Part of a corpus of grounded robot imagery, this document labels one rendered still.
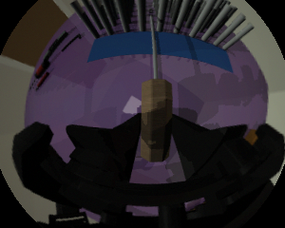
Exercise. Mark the orange-brown rectangular bar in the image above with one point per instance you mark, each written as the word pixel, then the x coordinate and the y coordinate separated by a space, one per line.
pixel 251 136

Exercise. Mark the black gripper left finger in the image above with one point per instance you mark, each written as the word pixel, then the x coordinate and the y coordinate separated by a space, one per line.
pixel 121 143

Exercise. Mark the red and black screwdriver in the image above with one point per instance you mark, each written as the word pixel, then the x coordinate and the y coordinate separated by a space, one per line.
pixel 40 70

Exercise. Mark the blue flat strip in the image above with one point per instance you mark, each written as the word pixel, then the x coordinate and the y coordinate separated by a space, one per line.
pixel 139 42

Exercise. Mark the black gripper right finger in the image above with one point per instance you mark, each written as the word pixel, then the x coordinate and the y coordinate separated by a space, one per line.
pixel 196 144

